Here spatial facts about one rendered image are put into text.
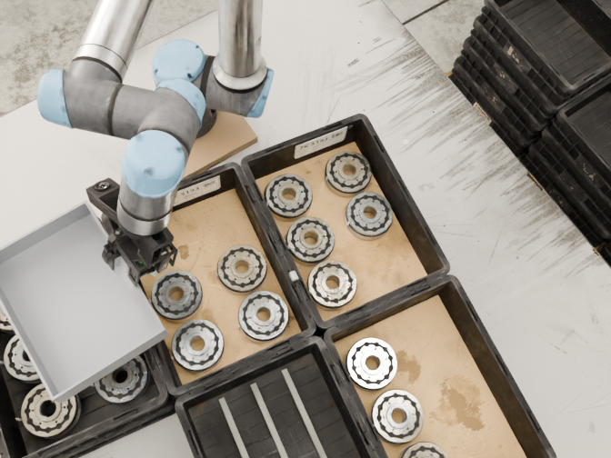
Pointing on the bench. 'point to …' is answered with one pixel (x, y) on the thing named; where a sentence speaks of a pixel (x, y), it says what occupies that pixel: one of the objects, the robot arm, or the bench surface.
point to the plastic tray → (73, 303)
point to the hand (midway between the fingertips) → (125, 266)
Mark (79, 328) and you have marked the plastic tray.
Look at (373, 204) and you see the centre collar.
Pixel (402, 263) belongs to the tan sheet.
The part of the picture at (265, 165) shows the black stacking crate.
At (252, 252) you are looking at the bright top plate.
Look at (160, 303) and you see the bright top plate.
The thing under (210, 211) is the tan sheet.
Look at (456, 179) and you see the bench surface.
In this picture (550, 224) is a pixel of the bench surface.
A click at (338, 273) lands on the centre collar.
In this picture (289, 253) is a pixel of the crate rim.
